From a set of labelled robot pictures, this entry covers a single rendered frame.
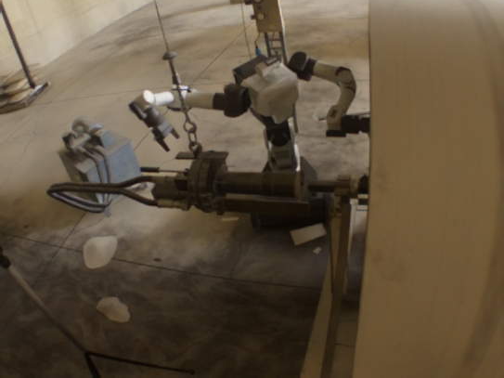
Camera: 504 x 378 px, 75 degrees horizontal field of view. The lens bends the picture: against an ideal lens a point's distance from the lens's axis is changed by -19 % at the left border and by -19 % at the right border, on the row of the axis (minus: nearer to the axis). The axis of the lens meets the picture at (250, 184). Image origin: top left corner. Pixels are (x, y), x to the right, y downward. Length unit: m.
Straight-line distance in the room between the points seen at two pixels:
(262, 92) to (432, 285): 1.30
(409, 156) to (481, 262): 0.31
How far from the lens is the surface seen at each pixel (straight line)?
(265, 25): 3.47
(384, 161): 0.91
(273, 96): 1.94
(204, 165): 1.82
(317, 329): 2.14
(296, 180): 1.73
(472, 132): 0.96
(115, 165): 3.46
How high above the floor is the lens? 2.04
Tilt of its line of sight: 37 degrees down
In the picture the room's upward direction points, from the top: 13 degrees counter-clockwise
